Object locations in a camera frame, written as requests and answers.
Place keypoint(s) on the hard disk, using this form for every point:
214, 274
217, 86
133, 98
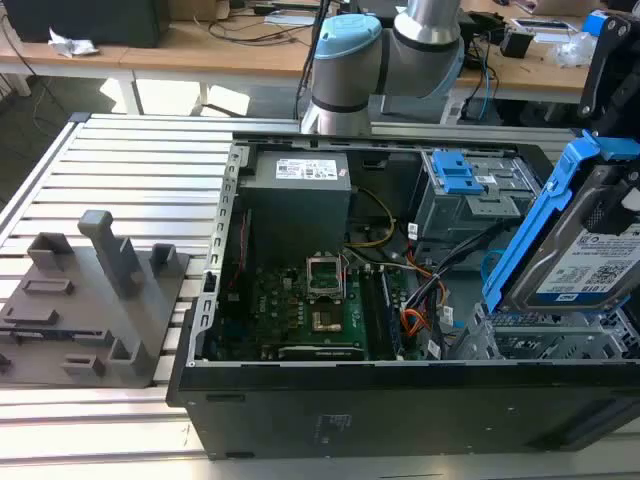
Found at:
565, 260

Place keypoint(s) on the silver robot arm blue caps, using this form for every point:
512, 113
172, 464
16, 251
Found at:
345, 75

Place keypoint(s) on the metal disk bay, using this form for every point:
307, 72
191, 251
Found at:
550, 340

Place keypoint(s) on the black RAM slot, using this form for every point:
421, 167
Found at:
371, 310

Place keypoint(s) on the clear plastic bag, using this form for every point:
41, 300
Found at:
577, 50

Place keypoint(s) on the wooden desk with clutter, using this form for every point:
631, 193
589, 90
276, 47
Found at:
540, 80

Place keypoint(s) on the small black cube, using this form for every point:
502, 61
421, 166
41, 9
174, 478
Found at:
516, 44

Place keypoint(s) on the metal drive cage blue latch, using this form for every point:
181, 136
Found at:
460, 215

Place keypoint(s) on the grey power supply unit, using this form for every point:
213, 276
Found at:
295, 210

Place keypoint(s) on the CPU socket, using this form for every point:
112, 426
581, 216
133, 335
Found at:
327, 320

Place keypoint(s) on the black graphics card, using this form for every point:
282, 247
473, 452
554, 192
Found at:
320, 352

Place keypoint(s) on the green motherboard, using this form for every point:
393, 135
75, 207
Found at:
272, 310

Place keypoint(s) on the black PC case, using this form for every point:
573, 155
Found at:
350, 415

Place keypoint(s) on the wooden desk white legs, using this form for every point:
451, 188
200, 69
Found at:
175, 60

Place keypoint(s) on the large black box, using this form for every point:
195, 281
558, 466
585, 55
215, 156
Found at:
85, 20

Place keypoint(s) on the crumpled white paper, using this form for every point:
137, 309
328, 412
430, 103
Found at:
72, 44

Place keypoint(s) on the grey parts rack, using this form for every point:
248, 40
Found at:
100, 320

